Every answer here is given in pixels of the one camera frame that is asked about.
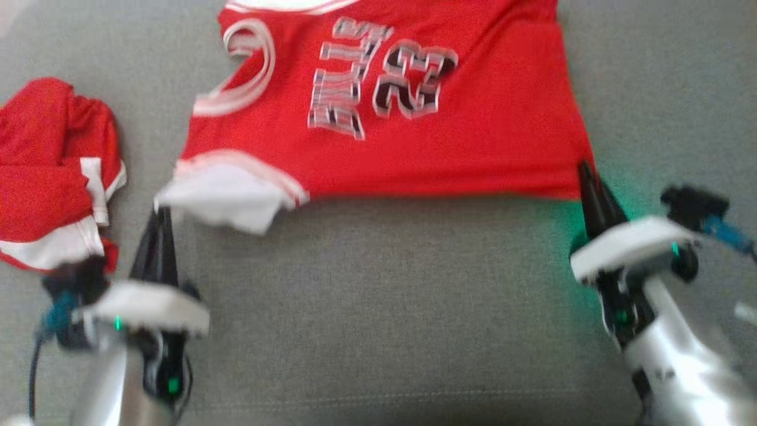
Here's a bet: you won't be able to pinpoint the grey fabric sofa cushion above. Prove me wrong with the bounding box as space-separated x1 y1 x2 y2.
0 0 757 426

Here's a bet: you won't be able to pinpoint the red basketball jersey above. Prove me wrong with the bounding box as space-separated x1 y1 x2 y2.
155 0 599 235

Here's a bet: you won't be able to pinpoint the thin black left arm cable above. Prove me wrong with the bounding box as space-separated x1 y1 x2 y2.
28 331 49 422

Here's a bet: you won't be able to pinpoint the blue camera connector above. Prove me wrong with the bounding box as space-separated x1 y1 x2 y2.
40 290 81 339
704 216 757 256

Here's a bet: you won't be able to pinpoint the red shorts with white stripe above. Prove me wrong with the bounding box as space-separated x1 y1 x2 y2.
0 77 128 274

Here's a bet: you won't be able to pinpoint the blue right camera connector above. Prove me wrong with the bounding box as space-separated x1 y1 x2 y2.
704 216 757 256

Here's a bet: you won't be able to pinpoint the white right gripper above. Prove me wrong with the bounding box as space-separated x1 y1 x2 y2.
569 160 701 285

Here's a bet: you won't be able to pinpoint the blue left camera connector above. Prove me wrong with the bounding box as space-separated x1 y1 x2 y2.
40 290 81 339

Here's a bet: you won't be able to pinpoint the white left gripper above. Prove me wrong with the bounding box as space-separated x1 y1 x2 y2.
83 207 211 339

